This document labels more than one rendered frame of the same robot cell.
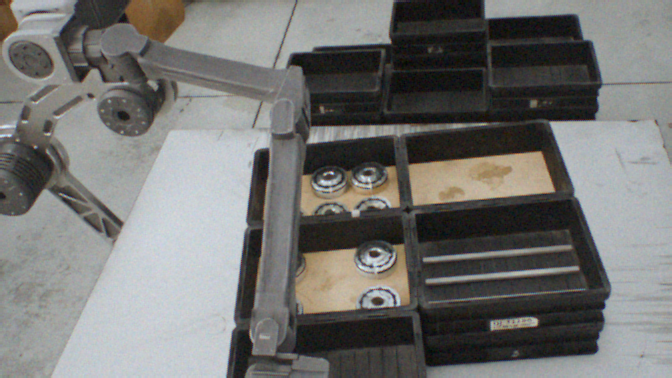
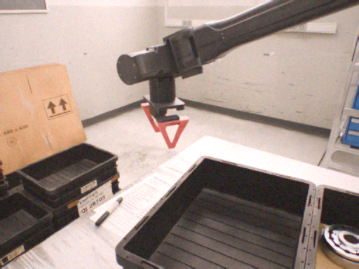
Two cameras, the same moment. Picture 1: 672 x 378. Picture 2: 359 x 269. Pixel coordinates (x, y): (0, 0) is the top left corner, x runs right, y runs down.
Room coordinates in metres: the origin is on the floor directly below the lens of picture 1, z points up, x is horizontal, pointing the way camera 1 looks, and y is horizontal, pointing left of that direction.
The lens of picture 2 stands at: (0.88, -0.39, 1.32)
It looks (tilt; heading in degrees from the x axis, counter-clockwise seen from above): 24 degrees down; 112
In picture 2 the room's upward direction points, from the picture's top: straight up
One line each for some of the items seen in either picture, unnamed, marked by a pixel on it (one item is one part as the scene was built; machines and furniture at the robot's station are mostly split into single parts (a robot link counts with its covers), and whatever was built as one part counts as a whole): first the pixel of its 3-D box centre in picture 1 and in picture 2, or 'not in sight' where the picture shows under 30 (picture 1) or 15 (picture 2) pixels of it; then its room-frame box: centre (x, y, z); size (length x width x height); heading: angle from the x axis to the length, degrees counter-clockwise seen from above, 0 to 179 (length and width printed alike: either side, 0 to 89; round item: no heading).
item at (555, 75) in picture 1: (538, 110); not in sight; (2.23, -0.85, 0.37); 0.40 x 0.30 x 0.45; 76
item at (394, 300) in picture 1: (378, 303); not in sight; (1.02, -0.05, 0.86); 0.10 x 0.10 x 0.01
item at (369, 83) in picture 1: (339, 116); not in sight; (2.42, -0.07, 0.37); 0.40 x 0.30 x 0.45; 76
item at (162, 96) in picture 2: not in sight; (162, 90); (0.62, 0.15, 1.15); 0.10 x 0.07 x 0.07; 133
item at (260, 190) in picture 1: (329, 195); not in sight; (1.40, 0.02, 0.87); 0.40 x 0.30 x 0.11; 84
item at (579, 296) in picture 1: (502, 251); not in sight; (1.06, -0.34, 0.92); 0.40 x 0.30 x 0.02; 84
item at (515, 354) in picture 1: (500, 296); not in sight; (1.06, -0.34, 0.76); 0.40 x 0.30 x 0.12; 84
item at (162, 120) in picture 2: not in sight; (169, 126); (0.65, 0.13, 1.08); 0.07 x 0.07 x 0.09; 43
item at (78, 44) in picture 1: (89, 47); not in sight; (1.32, 0.44, 1.45); 0.09 x 0.08 x 0.12; 166
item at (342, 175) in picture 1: (329, 178); not in sight; (1.48, 0.01, 0.86); 0.10 x 0.10 x 0.01
